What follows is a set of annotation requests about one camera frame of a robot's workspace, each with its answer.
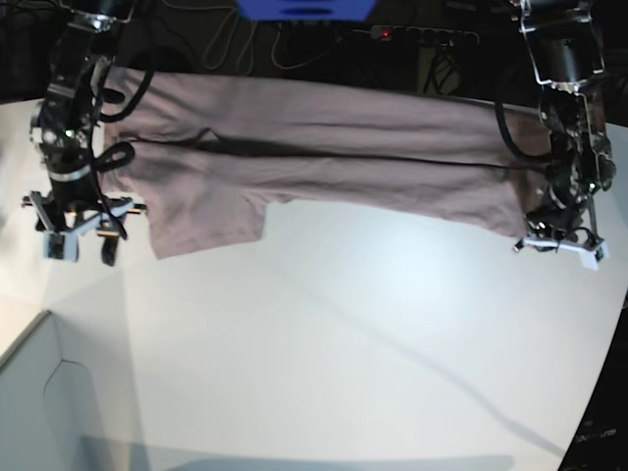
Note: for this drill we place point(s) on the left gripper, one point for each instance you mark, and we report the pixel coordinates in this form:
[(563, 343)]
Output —
[(573, 228)]

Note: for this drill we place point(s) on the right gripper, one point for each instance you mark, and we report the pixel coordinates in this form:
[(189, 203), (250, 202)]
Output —
[(61, 242)]

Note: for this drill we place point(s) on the mauve t-shirt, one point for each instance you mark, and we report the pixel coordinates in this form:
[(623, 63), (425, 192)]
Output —
[(213, 152)]

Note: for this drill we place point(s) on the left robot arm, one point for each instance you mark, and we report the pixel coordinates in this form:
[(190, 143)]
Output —
[(566, 57)]

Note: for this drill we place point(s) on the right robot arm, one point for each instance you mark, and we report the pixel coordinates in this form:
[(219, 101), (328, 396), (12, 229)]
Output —
[(76, 101)]

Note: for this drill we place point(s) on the black power strip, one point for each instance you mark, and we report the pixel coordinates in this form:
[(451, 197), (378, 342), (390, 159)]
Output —
[(425, 36)]

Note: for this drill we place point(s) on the blue plastic object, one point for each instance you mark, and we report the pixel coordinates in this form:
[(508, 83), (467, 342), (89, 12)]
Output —
[(306, 10)]

